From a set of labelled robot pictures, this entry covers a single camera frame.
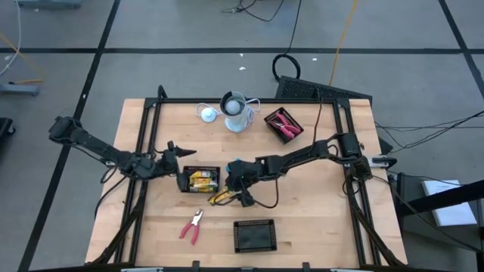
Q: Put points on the black side stand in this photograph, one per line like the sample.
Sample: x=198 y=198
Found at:
x=435 y=198

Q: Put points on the black slotted plastic basket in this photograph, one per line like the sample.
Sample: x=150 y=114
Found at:
x=217 y=168
x=274 y=132
x=255 y=236

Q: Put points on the grey stand foot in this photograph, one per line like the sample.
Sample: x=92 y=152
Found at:
x=49 y=4
x=19 y=89

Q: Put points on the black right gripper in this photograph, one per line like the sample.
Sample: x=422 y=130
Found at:
x=244 y=175

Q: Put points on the white round puck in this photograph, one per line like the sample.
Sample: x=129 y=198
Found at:
x=207 y=115

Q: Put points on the black perforated case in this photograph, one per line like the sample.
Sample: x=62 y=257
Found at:
x=302 y=88

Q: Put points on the white booklet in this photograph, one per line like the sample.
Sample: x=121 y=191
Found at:
x=450 y=211

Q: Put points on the silver edge plate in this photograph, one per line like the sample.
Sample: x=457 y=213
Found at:
x=141 y=270
x=351 y=270

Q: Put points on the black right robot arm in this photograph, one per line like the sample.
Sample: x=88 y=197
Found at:
x=302 y=153

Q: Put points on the black aluminium rig frame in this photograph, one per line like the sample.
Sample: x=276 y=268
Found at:
x=242 y=101

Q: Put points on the white grey cylindrical lamp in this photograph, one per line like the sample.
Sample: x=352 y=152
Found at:
x=236 y=121

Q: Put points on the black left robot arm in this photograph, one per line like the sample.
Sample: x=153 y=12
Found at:
x=94 y=145

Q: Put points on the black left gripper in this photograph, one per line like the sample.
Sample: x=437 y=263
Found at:
x=170 y=160

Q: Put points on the black floor object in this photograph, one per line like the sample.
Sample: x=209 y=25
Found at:
x=5 y=126

